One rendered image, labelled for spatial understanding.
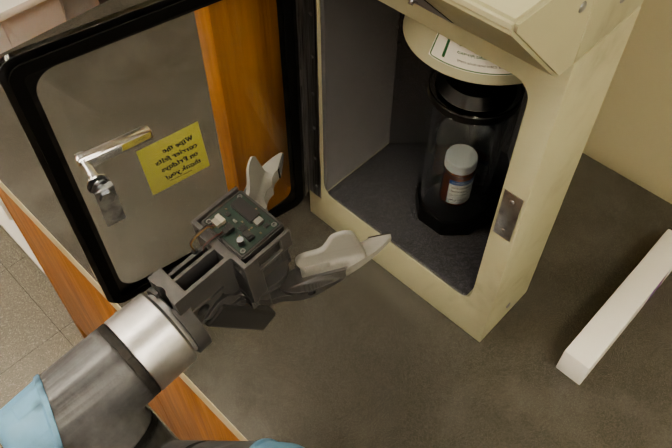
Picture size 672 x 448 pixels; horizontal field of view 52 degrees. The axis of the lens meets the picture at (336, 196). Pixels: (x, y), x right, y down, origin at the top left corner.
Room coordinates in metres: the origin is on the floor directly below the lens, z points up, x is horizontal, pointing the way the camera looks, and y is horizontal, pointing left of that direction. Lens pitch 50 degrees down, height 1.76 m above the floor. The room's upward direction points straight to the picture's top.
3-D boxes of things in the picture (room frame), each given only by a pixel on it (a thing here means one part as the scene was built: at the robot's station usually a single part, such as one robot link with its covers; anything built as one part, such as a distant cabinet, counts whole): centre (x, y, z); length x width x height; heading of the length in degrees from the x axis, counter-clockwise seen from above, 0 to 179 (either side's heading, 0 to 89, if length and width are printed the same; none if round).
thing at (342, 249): (0.36, -0.01, 1.26); 0.09 x 0.03 x 0.06; 100
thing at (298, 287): (0.35, 0.04, 1.23); 0.09 x 0.05 x 0.02; 100
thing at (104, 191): (0.47, 0.25, 1.18); 0.02 x 0.02 x 0.06; 36
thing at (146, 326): (0.28, 0.16, 1.24); 0.08 x 0.05 x 0.08; 46
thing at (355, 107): (0.63, -0.16, 1.19); 0.26 x 0.24 x 0.35; 46
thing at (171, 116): (0.55, 0.17, 1.19); 0.30 x 0.01 x 0.40; 126
